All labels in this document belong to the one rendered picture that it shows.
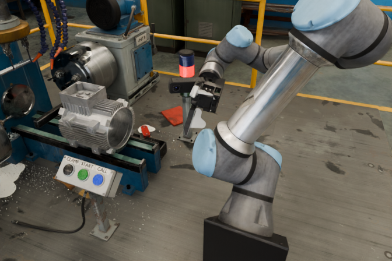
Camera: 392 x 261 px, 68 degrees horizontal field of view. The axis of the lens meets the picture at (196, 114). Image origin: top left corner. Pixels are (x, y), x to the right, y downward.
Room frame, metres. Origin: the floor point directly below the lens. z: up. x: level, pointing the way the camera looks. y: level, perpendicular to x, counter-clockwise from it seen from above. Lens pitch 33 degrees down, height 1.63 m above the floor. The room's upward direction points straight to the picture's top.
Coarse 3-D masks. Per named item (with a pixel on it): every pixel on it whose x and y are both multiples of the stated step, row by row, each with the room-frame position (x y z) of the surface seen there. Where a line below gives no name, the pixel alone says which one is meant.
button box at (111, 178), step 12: (60, 168) 0.59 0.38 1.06; (84, 168) 0.58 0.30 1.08; (96, 168) 0.57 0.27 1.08; (108, 168) 0.57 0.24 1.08; (60, 180) 0.57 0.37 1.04; (72, 180) 0.56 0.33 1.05; (84, 180) 0.55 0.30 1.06; (108, 180) 0.54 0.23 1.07; (120, 180) 0.57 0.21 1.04; (96, 192) 0.52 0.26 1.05; (108, 192) 0.52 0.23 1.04
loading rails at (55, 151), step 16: (16, 128) 0.97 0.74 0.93; (32, 128) 0.98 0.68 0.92; (48, 128) 1.03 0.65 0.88; (32, 144) 0.94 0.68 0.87; (48, 144) 0.90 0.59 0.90; (64, 144) 0.86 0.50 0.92; (128, 144) 0.87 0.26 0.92; (144, 144) 0.87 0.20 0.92; (32, 160) 0.90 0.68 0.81; (96, 160) 0.81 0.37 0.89; (112, 160) 0.78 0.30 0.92; (128, 160) 0.78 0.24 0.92; (144, 160) 0.77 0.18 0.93; (128, 176) 0.76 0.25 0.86; (144, 176) 0.76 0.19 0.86; (128, 192) 0.72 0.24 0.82
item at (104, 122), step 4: (124, 104) 0.90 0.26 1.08; (128, 104) 0.91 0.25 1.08; (60, 108) 0.86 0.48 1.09; (64, 108) 0.86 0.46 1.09; (60, 112) 0.85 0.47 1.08; (64, 112) 0.85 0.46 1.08; (104, 120) 0.79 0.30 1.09; (108, 120) 0.80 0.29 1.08; (100, 124) 0.78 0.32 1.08; (104, 124) 0.78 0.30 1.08; (108, 124) 0.79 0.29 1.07; (132, 132) 0.91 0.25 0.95; (108, 152) 0.78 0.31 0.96; (112, 152) 0.78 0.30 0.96
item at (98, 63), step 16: (80, 48) 1.25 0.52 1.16; (96, 48) 1.29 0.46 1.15; (64, 64) 1.20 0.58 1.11; (80, 64) 1.17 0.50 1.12; (96, 64) 1.21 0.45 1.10; (112, 64) 1.29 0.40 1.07; (48, 80) 1.14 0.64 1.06; (64, 80) 1.21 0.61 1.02; (80, 80) 1.16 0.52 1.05; (96, 80) 1.17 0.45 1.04; (112, 80) 1.28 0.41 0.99
